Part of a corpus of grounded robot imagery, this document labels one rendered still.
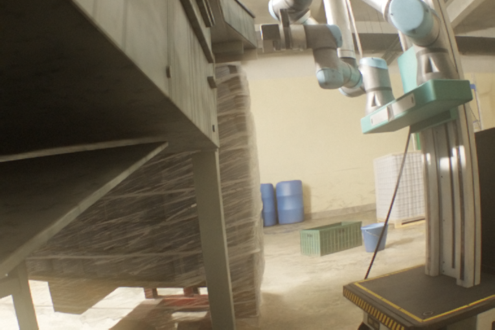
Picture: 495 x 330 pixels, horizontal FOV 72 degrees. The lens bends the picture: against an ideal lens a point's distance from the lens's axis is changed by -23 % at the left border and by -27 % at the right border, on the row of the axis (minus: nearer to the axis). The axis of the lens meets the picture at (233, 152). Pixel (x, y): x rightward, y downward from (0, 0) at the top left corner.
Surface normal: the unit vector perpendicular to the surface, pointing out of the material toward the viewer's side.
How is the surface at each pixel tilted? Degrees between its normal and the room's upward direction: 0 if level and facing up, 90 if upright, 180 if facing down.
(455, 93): 90
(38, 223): 14
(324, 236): 90
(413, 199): 92
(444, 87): 90
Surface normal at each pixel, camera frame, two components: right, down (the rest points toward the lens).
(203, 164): -0.07, -0.09
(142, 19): 0.99, -0.10
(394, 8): -0.57, 0.07
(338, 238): 0.39, -0.12
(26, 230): -0.11, -0.98
